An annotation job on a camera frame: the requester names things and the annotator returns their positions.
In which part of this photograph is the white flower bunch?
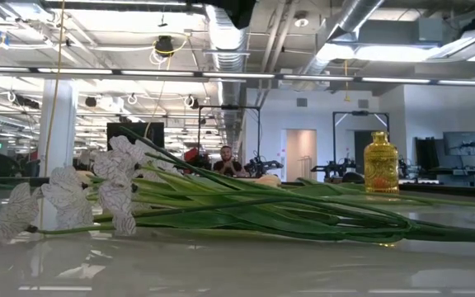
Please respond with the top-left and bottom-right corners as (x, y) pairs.
(0, 126), (475, 251)

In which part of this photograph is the yellow glass vase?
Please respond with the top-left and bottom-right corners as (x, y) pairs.
(363, 130), (400, 195)

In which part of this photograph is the person at desk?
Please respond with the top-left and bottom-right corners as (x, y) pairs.
(212, 144), (247, 178)

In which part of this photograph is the peach tulip flower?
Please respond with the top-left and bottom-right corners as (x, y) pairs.
(253, 174), (475, 210)

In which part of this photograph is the long ceiling light strip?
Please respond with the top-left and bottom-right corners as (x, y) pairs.
(0, 65), (475, 87)

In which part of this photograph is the black monitor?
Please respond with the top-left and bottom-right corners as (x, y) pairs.
(106, 121), (166, 152)

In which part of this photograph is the white pillar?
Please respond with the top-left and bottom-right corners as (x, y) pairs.
(37, 78), (78, 232)

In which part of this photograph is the grey desk monitor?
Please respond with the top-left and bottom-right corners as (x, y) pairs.
(442, 130), (475, 158)

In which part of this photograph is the black metal frame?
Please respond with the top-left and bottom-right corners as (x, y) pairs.
(197, 105), (262, 174)
(332, 110), (390, 182)

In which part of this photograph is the silver ventilation duct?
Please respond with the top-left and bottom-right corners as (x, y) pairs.
(204, 3), (249, 149)

